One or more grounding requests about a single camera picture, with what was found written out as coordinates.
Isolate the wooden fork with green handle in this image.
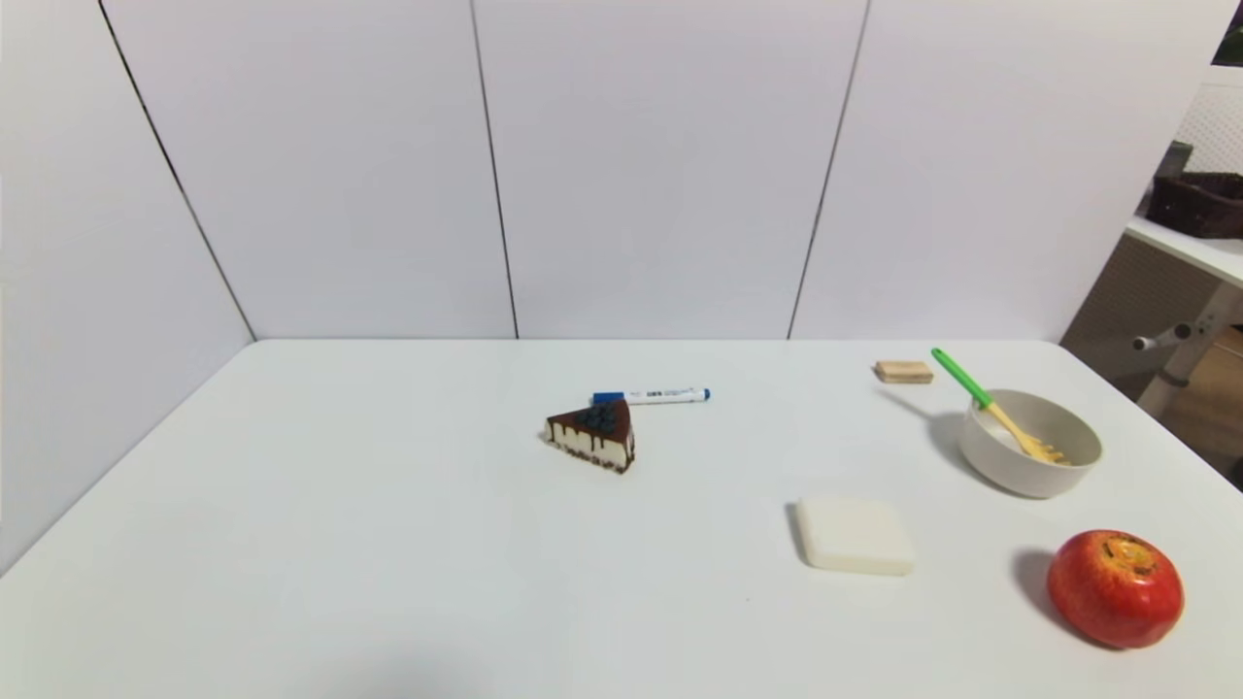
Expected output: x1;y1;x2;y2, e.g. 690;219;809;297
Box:
930;348;1067;465

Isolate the beige round bowl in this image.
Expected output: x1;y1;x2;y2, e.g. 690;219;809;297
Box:
957;389;1104;500

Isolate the dark brown basket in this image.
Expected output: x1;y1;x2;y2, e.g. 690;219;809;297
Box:
1149;173;1243;239

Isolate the red apple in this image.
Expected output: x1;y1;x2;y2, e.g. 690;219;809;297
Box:
1046;529;1186;649

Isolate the brown perforated panel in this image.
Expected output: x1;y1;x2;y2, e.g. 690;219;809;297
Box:
1060;233;1220;399

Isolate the chocolate blueberry cake slice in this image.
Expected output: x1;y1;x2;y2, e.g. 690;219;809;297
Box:
542;398;637;475

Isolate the white rectangular soap block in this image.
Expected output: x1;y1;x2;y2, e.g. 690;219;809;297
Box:
796;497;917;578

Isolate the white marker with blue cap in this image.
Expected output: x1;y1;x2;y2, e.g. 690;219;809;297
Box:
592;387;712;406

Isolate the grey crank handle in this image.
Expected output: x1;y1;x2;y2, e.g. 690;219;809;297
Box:
1131;323;1193;352

